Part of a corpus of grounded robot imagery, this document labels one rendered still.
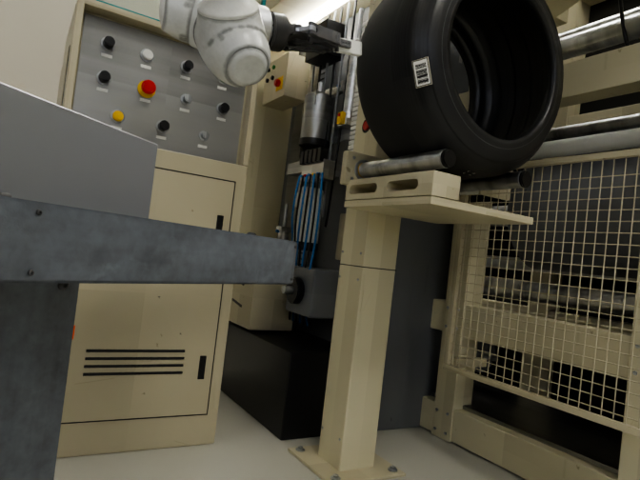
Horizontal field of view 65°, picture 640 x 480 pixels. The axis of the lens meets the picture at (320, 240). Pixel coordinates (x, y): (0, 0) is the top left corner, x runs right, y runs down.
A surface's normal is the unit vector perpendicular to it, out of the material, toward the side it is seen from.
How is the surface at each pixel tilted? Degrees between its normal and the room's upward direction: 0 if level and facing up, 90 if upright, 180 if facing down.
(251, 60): 138
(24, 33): 90
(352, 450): 90
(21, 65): 90
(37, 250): 90
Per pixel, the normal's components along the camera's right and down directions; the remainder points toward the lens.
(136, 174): 0.88, 0.09
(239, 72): 0.47, 0.71
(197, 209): 0.51, 0.04
